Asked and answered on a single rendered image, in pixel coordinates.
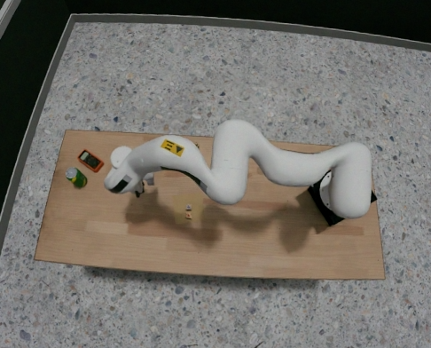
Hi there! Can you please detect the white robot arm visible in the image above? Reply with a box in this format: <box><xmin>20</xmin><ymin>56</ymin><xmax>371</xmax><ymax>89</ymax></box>
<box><xmin>104</xmin><ymin>119</ymin><xmax>372</xmax><ymax>219</ymax></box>

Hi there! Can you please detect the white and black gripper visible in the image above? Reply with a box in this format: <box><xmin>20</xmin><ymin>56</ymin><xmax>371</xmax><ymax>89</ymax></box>
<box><xmin>130</xmin><ymin>181</ymin><xmax>145</xmax><ymax>198</ymax></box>

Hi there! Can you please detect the tan square mat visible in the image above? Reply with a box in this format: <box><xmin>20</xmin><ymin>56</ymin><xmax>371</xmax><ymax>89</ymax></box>
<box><xmin>173</xmin><ymin>193</ymin><xmax>206</xmax><ymax>225</ymax></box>

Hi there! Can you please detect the green drink can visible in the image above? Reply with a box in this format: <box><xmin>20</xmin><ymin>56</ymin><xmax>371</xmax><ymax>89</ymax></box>
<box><xmin>66</xmin><ymin>167</ymin><xmax>87</xmax><ymax>187</ymax></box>

